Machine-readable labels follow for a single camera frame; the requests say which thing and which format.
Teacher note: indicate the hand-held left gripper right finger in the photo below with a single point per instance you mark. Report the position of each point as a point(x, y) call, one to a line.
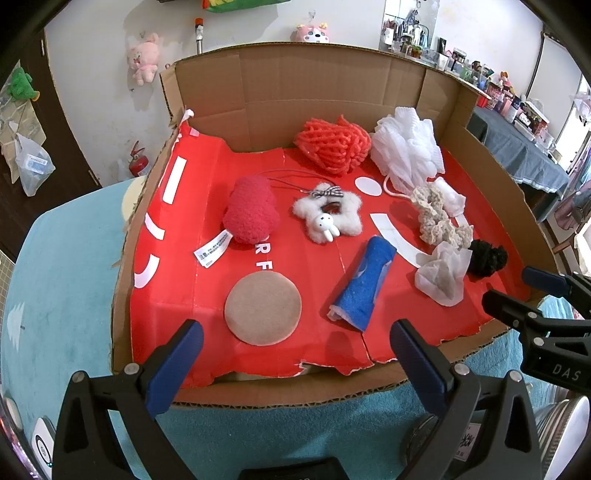
point(418, 364)

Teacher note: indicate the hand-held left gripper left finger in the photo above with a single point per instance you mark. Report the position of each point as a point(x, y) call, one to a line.
point(173, 364)

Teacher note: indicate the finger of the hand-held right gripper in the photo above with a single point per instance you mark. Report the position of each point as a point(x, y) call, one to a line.
point(508, 307)
point(547, 280)

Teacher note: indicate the black scrunchie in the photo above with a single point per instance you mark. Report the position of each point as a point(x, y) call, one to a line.
point(487, 258)

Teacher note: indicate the white tissue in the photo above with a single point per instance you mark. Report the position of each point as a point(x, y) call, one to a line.
point(441, 277)

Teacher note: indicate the blue cloth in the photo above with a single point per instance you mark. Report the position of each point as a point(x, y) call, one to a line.
point(367, 281)

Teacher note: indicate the round beige puff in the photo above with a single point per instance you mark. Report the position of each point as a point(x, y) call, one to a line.
point(263, 309)

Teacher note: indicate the beige crochet scrunchie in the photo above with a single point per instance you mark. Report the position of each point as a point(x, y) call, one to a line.
point(436, 217)

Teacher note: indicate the white fluffy star bunny clip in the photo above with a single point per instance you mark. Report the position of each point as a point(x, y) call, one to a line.
point(346, 217)

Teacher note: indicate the red fuzzy plush pad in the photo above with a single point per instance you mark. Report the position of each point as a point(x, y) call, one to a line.
point(251, 210)

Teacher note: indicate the white mesh bath pouf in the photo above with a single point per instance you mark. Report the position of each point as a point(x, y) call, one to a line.
point(406, 143)

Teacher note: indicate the orange mesh bath pouf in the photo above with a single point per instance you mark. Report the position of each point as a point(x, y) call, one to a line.
point(332, 143)

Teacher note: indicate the cardboard box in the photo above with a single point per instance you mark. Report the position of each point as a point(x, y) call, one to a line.
point(300, 83)

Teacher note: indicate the grey round object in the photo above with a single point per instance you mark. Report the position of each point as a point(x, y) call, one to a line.
point(422, 436)

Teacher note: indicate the table with grey cloth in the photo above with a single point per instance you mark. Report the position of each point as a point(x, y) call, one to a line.
point(521, 147)

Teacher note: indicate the white power bank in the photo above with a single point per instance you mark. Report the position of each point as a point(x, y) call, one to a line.
point(44, 447)

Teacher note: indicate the white round object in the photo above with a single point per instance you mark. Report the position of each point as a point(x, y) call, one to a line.
point(14, 415)

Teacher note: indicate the white wardrobe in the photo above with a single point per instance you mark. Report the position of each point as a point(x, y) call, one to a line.
point(558, 83)

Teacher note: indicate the cluster of cosmetic bottles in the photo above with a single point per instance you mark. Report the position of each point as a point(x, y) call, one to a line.
point(498, 87)

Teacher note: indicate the red fire extinguisher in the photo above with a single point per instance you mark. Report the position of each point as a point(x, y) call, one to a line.
point(138, 164)

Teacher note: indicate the dark brown door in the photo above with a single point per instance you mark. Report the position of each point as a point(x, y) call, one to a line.
point(64, 184)

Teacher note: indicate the clear plastic bag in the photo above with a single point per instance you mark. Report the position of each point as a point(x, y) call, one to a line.
point(34, 166)

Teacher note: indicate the beige hanging organizer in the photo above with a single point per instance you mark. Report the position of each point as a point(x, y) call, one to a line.
point(14, 134)

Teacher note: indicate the pink plush rabbit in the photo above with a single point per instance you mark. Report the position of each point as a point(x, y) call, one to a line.
point(144, 57)

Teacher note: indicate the green plush toy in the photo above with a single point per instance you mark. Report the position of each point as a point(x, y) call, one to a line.
point(24, 83)

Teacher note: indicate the pink round-faced plush toy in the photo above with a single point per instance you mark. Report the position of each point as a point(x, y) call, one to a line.
point(309, 33)

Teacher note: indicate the green tote bag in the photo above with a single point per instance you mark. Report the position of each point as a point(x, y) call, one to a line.
point(244, 4)

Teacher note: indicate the wall mirror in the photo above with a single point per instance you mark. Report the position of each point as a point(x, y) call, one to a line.
point(408, 23)

